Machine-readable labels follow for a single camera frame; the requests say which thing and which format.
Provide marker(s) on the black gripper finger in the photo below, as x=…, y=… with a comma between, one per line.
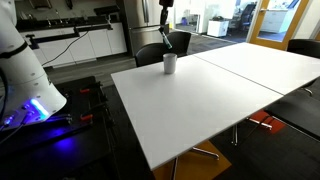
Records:
x=163, y=18

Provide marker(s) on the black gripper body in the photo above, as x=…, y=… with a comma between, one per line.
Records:
x=166, y=3

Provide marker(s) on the teal marker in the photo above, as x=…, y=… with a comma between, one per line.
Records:
x=166, y=41

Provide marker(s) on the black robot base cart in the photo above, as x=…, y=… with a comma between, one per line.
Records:
x=63, y=146

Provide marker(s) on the black chair behind mug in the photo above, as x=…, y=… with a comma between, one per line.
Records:
x=180, y=42

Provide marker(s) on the black chair near mug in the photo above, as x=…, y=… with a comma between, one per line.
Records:
x=150, y=53

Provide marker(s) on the white ceramic mug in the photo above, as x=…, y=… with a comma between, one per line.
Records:
x=169, y=60

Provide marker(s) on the stainless steel refrigerator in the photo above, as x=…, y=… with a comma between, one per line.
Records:
x=142, y=22

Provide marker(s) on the white cabinet in office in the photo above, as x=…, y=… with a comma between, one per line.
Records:
x=217, y=28

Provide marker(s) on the orange framed door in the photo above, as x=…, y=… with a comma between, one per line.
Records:
x=275, y=21

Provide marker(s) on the red clamp upper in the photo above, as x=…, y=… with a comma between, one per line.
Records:
x=84, y=90

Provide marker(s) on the red clamp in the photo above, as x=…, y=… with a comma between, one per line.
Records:
x=86, y=117
x=84, y=90

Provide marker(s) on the white kitchen cabinets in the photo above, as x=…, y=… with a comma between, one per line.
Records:
x=77, y=45

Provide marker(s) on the red clamp lower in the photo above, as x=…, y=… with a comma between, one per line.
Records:
x=86, y=117

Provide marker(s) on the black chair right side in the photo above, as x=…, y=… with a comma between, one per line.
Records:
x=308, y=47

